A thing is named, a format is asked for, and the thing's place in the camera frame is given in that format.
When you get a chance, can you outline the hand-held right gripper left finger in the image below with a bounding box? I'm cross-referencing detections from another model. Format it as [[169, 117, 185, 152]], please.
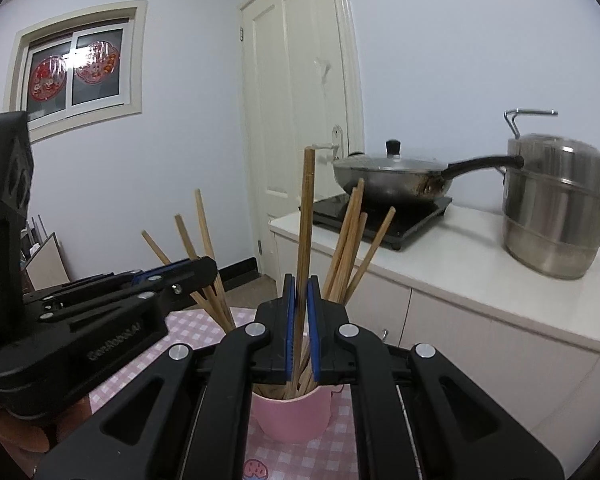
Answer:
[[35, 274, 297, 480]]

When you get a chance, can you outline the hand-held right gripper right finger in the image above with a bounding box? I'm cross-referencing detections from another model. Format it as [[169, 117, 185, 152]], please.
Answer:
[[307, 275, 566, 480]]

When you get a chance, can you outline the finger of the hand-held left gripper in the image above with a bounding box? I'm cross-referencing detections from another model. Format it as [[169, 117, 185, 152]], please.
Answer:
[[22, 258, 194, 307], [37, 256, 220, 323]]

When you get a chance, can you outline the pile of wooden chopsticks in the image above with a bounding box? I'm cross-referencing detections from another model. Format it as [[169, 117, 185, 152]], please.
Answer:
[[141, 178, 397, 401]]

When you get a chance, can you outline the pink cup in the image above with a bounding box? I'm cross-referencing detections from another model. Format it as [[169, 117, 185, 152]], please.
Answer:
[[250, 382, 333, 443]]

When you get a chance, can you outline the light bamboo chopstick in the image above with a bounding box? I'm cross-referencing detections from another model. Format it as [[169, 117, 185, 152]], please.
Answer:
[[285, 146, 317, 401]]

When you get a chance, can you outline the person's left hand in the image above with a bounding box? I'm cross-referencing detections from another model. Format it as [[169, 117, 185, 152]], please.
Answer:
[[0, 392, 91, 456]]

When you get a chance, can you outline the pink checked tablecloth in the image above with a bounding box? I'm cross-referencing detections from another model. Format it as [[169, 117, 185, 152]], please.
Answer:
[[87, 306, 361, 480]]

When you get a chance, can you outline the white leaning board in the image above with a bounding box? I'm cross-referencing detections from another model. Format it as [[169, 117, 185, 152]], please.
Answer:
[[24, 232, 72, 291]]

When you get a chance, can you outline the black induction cooker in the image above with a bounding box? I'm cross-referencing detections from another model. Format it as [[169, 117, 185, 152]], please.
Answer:
[[300, 195, 453, 252]]

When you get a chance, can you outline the white counter cabinet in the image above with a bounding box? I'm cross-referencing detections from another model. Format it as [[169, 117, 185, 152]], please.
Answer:
[[270, 205, 600, 480]]

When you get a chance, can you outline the cream panel door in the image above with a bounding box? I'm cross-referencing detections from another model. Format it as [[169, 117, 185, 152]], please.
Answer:
[[237, 0, 366, 281]]

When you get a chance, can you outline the red round window decoration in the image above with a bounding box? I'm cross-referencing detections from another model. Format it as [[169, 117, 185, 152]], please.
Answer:
[[29, 55, 67, 101], [75, 40, 118, 86]]

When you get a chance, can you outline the stainless steel steamer pot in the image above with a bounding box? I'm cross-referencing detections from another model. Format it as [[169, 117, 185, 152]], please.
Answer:
[[501, 167, 600, 281]]

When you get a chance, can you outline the stainless steel steamer lid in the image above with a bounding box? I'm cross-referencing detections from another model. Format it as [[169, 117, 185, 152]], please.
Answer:
[[507, 132, 600, 193]]

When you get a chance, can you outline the steel wok with black handle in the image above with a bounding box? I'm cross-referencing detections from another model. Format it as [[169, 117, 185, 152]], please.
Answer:
[[332, 152, 524, 206]]

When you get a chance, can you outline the metal door handle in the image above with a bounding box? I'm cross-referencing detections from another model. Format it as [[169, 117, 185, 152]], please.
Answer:
[[305, 125, 343, 161]]

